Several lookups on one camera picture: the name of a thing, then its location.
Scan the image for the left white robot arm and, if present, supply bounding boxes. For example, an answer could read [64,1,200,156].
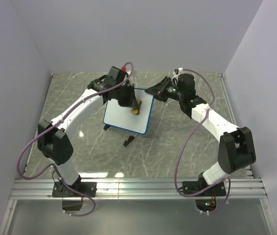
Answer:
[37,66,141,197]

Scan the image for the blue framed whiteboard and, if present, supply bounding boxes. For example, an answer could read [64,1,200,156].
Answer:
[103,88,154,135]

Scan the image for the yellow eraser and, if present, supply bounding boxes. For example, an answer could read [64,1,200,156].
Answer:
[131,99,142,115]

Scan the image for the purple cable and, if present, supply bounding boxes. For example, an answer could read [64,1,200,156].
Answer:
[17,61,134,216]
[174,68,232,215]

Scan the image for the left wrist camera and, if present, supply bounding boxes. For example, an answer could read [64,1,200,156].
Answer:
[121,66,136,76]

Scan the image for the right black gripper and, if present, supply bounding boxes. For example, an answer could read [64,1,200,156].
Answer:
[143,76,184,103]

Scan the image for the aluminium side rail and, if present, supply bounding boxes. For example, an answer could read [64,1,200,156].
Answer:
[218,73,255,179]

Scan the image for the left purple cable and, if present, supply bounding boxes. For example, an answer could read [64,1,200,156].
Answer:
[17,61,134,216]

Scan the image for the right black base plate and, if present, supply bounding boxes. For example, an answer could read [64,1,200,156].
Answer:
[179,181,227,197]

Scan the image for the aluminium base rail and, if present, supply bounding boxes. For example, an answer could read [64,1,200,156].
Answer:
[9,178,267,200]

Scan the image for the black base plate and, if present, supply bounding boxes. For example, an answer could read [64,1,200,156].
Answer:
[52,182,97,198]
[179,181,227,197]

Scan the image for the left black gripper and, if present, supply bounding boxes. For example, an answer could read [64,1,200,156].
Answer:
[115,84,139,110]

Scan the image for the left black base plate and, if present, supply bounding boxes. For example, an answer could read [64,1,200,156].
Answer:
[52,182,97,198]

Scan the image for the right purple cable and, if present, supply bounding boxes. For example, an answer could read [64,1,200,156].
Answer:
[174,68,232,215]

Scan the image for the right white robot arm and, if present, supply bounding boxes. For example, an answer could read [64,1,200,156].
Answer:
[145,73,256,196]

